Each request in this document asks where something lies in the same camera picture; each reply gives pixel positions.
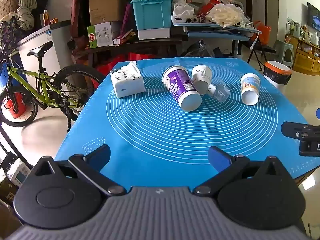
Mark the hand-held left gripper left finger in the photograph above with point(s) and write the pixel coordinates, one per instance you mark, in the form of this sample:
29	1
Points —
98	155

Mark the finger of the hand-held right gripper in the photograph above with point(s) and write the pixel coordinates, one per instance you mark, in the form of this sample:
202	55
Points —
291	129

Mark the white and green carton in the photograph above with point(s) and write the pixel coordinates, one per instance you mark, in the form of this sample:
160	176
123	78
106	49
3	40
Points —
102	33

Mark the white box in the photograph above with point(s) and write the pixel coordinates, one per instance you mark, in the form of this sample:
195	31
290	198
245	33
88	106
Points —
153	33

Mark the orange bottle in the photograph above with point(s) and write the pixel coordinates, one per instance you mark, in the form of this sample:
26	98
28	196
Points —
45	17

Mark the teal storage box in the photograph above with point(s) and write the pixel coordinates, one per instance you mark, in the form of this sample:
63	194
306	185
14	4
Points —
150	12

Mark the red bag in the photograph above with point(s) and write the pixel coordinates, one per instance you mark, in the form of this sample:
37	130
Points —
117	60

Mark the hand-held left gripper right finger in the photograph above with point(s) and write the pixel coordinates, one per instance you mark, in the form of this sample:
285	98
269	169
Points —
220	158

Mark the grey plastic stool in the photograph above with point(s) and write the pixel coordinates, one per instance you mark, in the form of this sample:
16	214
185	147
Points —
283	51

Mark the dark wooden table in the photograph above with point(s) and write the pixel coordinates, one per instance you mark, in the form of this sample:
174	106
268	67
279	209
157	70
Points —
130	44

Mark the orange bag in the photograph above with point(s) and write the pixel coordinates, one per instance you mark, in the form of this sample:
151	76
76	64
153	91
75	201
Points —
261	31

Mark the white tissue pack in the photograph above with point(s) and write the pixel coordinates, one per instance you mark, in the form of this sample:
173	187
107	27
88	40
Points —
127	85

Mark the white paper cup black print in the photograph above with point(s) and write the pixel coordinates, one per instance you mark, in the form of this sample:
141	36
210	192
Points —
201	76

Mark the large cardboard box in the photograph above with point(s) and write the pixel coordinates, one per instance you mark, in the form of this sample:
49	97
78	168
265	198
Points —
105	2

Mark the beige knotted curtain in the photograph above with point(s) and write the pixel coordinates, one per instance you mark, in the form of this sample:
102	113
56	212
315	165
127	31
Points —
25	10

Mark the floral cloth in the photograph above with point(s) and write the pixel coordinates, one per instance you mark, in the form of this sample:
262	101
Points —
10	33

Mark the purple paper cup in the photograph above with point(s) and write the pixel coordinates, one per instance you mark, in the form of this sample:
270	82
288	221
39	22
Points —
180	85

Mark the black plastic bag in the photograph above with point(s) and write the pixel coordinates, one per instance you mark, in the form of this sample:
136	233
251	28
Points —
197	50

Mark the trash bin with black bag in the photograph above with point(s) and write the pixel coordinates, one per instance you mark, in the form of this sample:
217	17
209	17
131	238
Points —
276	76

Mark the white paper cup orange label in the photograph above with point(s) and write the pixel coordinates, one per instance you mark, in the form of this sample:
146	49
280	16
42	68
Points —
250	90

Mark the blue desk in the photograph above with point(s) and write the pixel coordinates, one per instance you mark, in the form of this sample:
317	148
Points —
217	30

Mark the green bicycle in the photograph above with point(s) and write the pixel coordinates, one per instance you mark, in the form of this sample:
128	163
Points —
27	74

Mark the small white carton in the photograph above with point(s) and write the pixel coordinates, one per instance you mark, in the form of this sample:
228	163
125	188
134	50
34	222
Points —
18	172

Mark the television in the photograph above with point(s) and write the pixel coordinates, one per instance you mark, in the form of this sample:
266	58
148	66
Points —
314	17

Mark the white refrigerator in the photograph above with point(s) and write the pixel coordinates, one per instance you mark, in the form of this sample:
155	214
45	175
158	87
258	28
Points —
58	52

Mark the red hanging garment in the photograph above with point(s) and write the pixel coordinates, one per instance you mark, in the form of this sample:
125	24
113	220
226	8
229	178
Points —
77	7

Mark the translucent bag of white items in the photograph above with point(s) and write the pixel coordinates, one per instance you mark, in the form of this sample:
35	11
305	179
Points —
226	15

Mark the wooden cabinet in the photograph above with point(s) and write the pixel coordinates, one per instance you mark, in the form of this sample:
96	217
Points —
305	58

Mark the blue silicone mat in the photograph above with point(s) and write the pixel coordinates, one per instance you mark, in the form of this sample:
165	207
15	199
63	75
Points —
155	130

